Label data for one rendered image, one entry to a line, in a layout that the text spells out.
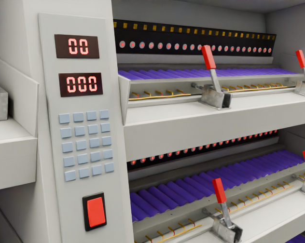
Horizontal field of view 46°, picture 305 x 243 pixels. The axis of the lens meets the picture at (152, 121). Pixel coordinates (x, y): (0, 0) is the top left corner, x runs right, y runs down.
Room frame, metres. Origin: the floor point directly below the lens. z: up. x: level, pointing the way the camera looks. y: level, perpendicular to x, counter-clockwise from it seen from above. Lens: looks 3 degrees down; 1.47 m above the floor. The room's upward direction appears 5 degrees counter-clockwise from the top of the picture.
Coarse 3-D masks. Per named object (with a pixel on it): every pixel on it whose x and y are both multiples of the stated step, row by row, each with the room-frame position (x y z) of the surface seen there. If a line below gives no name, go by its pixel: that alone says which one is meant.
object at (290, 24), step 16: (272, 16) 0.91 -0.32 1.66; (288, 16) 0.88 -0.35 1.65; (304, 16) 0.85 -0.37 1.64; (272, 32) 0.91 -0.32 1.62; (288, 32) 0.88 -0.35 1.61; (304, 32) 0.85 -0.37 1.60; (288, 48) 0.88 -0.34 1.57; (304, 48) 0.85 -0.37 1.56; (288, 128) 0.89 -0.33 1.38; (304, 128) 0.86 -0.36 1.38
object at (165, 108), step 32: (128, 32) 0.59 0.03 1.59; (160, 32) 0.64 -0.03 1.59; (192, 32) 0.68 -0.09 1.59; (224, 32) 0.74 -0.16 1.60; (256, 32) 0.82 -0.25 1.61; (128, 64) 0.60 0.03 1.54; (160, 64) 0.64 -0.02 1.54; (192, 64) 0.70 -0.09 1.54; (224, 64) 0.76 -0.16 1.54; (256, 64) 0.83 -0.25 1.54; (288, 64) 0.88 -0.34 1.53; (128, 96) 0.38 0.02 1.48; (160, 96) 0.49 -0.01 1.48; (192, 96) 0.52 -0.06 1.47; (224, 96) 0.51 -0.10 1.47; (256, 96) 0.61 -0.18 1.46; (288, 96) 0.65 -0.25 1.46; (128, 128) 0.39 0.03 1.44; (160, 128) 0.42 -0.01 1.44; (192, 128) 0.46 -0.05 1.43; (224, 128) 0.50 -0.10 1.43; (256, 128) 0.56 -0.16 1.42; (128, 160) 0.40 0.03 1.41
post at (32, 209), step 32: (0, 0) 0.37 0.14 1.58; (32, 0) 0.33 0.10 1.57; (64, 0) 0.35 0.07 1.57; (96, 0) 0.37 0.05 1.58; (0, 32) 0.37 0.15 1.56; (32, 32) 0.33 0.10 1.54; (32, 64) 0.32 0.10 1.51; (0, 192) 0.42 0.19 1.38; (32, 192) 0.34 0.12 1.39; (128, 192) 0.38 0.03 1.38; (32, 224) 0.35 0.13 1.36; (128, 224) 0.38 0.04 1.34
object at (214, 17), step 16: (112, 0) 0.63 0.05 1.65; (128, 0) 0.65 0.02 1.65; (144, 0) 0.67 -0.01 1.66; (160, 0) 0.70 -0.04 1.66; (176, 0) 0.73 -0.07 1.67; (112, 16) 0.63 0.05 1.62; (128, 16) 0.65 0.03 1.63; (144, 16) 0.67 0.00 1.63; (160, 16) 0.70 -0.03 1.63; (176, 16) 0.72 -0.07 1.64; (192, 16) 0.75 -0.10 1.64; (208, 16) 0.79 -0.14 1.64; (224, 16) 0.82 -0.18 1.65; (240, 16) 0.86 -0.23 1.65; (256, 16) 0.90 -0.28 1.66; (208, 160) 0.76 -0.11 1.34
